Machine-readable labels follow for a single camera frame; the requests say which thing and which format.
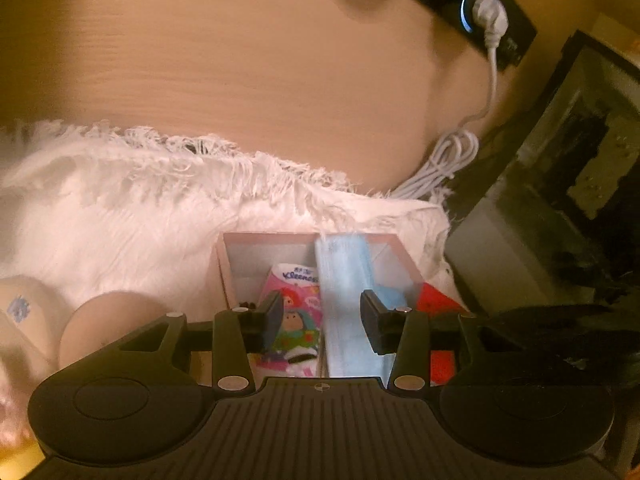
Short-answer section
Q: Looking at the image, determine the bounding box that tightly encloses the pink cardboard box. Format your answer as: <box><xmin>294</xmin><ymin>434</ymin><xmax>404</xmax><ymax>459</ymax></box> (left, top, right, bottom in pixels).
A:
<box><xmin>216</xmin><ymin>232</ymin><xmax>426</xmax><ymax>377</ymax></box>

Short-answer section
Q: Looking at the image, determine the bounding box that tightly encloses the white power cable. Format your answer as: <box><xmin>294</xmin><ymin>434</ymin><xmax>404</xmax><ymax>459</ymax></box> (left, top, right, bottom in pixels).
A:
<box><xmin>394</xmin><ymin>0</ymin><xmax>511</xmax><ymax>202</ymax></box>

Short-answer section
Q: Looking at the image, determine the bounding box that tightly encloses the red packet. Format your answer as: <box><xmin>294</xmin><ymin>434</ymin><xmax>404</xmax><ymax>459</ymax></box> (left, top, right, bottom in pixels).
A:
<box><xmin>414</xmin><ymin>282</ymin><xmax>464</xmax><ymax>387</ymax></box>

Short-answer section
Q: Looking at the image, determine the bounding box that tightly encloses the beige round cap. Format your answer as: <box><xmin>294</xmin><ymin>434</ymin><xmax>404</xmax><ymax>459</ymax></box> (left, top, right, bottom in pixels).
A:
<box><xmin>59</xmin><ymin>292</ymin><xmax>167</xmax><ymax>362</ymax></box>

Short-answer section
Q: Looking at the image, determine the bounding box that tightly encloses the white cap with blue print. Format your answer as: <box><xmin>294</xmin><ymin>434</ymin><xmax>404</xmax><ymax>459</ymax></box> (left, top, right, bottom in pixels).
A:
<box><xmin>0</xmin><ymin>275</ymin><xmax>57</xmax><ymax>362</ymax></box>

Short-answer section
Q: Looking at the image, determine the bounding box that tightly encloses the glass computer case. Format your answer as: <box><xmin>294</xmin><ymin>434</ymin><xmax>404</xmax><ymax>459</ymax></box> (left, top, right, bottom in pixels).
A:
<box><xmin>444</xmin><ymin>30</ymin><xmax>640</xmax><ymax>322</ymax></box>

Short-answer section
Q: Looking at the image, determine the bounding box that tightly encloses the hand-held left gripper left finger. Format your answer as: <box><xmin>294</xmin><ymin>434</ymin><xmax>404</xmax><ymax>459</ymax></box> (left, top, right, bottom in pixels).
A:
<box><xmin>100</xmin><ymin>290</ymin><xmax>284</xmax><ymax>394</ymax></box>

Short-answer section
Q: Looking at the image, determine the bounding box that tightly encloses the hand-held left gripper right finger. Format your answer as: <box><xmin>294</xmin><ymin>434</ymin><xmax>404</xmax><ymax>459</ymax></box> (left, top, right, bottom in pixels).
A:
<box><xmin>359</xmin><ymin>290</ymin><xmax>531</xmax><ymax>392</ymax></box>

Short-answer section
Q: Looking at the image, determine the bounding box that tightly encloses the cartoon print tissue packet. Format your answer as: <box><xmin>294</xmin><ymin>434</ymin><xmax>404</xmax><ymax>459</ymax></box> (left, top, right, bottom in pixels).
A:
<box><xmin>252</xmin><ymin>262</ymin><xmax>324</xmax><ymax>379</ymax></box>

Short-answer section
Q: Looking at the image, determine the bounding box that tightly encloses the white fringed cloth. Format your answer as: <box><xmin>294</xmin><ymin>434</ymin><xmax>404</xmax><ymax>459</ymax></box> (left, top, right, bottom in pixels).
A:
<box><xmin>0</xmin><ymin>119</ymin><xmax>457</xmax><ymax>461</ymax></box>

